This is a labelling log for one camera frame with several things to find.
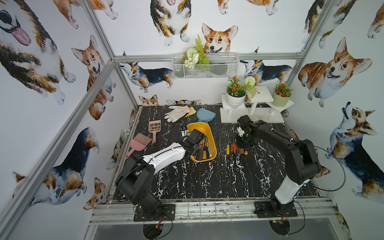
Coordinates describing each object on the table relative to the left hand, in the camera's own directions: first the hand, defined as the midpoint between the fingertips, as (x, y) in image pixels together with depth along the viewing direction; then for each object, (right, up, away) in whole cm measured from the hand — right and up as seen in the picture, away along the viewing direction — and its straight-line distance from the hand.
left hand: (191, 140), depth 90 cm
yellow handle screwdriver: (+22, -7, +5) cm, 24 cm away
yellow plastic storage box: (+10, -7, +4) cm, 13 cm away
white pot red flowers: (+27, +23, +3) cm, 36 cm away
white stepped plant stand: (+46, +21, +16) cm, 53 cm away
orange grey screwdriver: (+27, -5, +3) cm, 27 cm away
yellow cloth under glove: (-2, +19, +27) cm, 33 cm away
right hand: (+29, -2, 0) cm, 29 cm away
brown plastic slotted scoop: (-29, +7, +19) cm, 35 cm away
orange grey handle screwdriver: (+26, -6, +4) cm, 27 cm away
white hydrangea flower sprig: (+35, +32, 0) cm, 47 cm away
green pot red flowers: (+56, +28, +2) cm, 62 cm away
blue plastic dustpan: (+8, +16, +23) cm, 29 cm away
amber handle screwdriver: (+30, -7, +1) cm, 31 cm away
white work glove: (-13, +18, +26) cm, 34 cm away
